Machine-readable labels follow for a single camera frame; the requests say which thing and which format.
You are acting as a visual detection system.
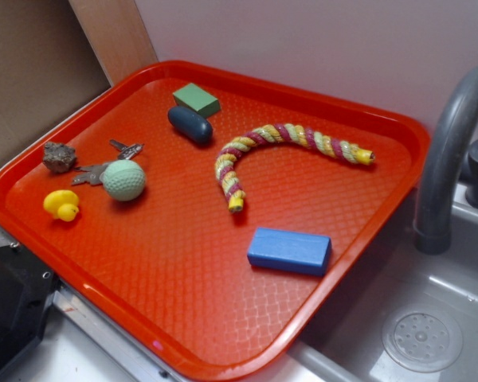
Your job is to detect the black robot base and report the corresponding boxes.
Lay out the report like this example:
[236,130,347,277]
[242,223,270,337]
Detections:
[0,246,58,377]

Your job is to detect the green dimpled ball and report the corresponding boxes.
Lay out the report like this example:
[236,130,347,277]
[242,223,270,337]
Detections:
[100,160,147,201]

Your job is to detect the red plastic tray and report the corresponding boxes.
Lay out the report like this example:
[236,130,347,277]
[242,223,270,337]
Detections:
[0,61,429,381]

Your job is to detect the dark blue oval capsule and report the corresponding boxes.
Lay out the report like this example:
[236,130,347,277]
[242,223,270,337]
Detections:
[167,106,214,145]

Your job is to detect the blue rectangular block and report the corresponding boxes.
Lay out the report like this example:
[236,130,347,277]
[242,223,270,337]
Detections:
[247,228,332,276]

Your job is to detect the green rectangular block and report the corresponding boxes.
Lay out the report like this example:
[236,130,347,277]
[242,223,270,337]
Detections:
[173,84,221,118]

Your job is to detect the silver keys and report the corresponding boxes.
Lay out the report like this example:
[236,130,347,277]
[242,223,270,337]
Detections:
[71,139,144,186]

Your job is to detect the yellow rubber duck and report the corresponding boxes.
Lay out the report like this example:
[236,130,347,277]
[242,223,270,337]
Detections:
[43,189,80,222]

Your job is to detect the brown rock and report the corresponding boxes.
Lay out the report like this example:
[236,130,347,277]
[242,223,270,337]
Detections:
[42,142,77,173]

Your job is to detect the grey plastic sink basin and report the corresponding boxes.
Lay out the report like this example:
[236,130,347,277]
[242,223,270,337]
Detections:
[289,197,478,381]

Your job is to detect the grey sink faucet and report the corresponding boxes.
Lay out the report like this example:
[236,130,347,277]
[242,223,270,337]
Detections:
[413,67,478,255]

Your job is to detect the sink drain strainer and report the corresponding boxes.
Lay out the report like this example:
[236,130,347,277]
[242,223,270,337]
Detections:
[382,304,463,373]

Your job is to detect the brown cardboard panel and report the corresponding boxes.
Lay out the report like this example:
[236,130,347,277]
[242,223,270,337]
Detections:
[0,1,158,167]

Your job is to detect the multicoloured twisted rope toy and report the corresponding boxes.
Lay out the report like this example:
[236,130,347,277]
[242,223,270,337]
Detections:
[214,123,375,213]

